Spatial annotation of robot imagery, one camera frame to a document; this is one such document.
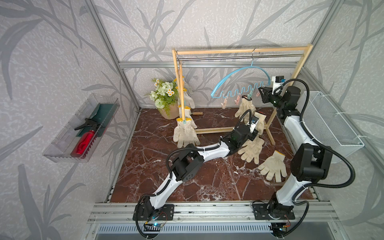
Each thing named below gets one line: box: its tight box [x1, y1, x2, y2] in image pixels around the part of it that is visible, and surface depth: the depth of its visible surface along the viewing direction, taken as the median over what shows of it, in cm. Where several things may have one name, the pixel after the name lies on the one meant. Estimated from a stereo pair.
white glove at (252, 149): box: [237, 135, 265, 164], surface depth 98 cm
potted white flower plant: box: [144, 78, 179, 120], surface depth 92 cm
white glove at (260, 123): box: [254, 112, 267, 136], surface depth 86 cm
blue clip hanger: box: [210, 47, 271, 99], surface depth 108 cm
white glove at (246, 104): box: [234, 95, 256, 125], surface depth 87 cm
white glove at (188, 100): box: [183, 88, 196, 109], surface depth 91 cm
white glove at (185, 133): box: [173, 118, 201, 149], surface depth 80 cm
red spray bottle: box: [70, 121, 96, 158], surface depth 62 cm
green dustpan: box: [76, 102, 118, 137], surface depth 68 cm
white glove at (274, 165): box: [258, 150, 288, 183], surface depth 91 cm
